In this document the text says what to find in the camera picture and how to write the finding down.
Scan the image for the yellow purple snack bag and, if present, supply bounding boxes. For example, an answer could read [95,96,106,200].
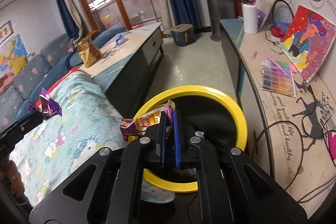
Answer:
[120,100,175,141]

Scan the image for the purple candy wrapper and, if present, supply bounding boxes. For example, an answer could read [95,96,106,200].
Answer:
[28,88,62,120]

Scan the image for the yellow rimmed black trash bin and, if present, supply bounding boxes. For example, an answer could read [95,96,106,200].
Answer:
[128,85,249,193]

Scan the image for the person's left hand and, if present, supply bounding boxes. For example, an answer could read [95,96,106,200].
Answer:
[1,160,25,197]

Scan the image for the beige coffee table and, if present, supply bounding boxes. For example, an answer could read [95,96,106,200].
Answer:
[80,23,163,118]

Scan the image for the yellow cushion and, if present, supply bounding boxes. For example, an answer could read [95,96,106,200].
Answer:
[8,56,27,76]

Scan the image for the Hello Kitty light blue blanket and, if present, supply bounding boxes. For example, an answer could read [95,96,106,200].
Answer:
[8,70,176,208]

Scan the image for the blue storage stool box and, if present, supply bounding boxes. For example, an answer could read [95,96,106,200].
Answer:
[170,24,196,47]

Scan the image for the blue white wrapper on table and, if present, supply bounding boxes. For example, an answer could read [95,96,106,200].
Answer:
[116,34,125,46]

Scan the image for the world map poster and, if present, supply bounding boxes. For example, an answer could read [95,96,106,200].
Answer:
[0,34,29,72]

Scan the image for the blue grey sofa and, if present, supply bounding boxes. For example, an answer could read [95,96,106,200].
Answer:
[0,24,127,132]

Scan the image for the golden paper bag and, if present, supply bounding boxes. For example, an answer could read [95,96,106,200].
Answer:
[77,34,102,68]

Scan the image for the left blue curtain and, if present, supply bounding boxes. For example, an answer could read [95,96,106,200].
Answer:
[56,0,80,41]

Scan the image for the colourful girl painting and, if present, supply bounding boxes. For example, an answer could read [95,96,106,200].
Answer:
[280,5,335,82]

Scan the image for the framed wall picture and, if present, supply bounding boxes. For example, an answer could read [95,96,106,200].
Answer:
[0,21,14,44]

